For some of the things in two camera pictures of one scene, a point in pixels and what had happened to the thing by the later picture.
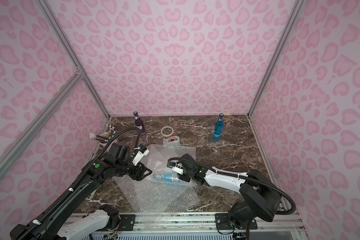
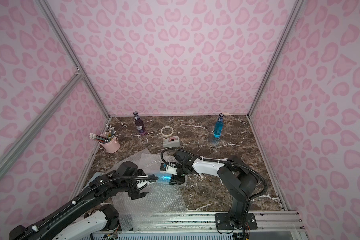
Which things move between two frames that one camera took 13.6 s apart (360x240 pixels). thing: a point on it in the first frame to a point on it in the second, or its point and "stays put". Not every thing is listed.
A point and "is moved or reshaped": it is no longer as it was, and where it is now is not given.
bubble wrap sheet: [155, 202] is moved or reshaped
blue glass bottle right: [219, 126] stays put
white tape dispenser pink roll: [172, 141] stays put
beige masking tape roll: [169, 127] stays put
